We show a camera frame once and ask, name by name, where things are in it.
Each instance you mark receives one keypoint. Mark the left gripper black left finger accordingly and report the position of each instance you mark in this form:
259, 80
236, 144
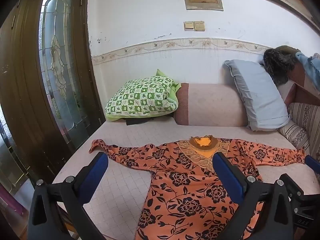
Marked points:
57, 209

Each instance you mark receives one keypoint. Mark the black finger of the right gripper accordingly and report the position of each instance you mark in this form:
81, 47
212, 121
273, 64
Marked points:
313, 164

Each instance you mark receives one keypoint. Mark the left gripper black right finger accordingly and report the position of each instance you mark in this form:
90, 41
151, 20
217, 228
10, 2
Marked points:
275, 220

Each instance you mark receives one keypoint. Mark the orange floral blouse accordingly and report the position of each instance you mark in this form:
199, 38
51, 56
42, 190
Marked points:
186, 199

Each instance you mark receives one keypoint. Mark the striped beige cushion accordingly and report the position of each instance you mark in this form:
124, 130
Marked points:
302, 131

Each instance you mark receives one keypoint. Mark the grey pillow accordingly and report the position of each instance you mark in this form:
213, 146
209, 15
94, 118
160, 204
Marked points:
265, 108

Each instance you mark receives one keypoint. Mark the light blue cloth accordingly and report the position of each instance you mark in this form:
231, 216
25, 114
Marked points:
311, 67

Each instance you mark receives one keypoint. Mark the dark furry garment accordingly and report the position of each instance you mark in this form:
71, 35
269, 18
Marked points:
278, 62

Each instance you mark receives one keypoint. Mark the pink bolster cushion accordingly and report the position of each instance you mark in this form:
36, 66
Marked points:
210, 105

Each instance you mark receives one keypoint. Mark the wooden stained glass door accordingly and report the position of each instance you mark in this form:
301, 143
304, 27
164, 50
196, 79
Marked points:
49, 96

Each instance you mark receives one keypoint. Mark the black folded cloth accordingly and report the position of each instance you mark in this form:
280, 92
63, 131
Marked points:
136, 121

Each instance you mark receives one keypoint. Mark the green checkered pillow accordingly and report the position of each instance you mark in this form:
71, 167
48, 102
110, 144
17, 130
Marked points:
144, 98

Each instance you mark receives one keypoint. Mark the yellowed wall switch plate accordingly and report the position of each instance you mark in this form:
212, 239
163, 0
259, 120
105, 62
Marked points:
194, 26

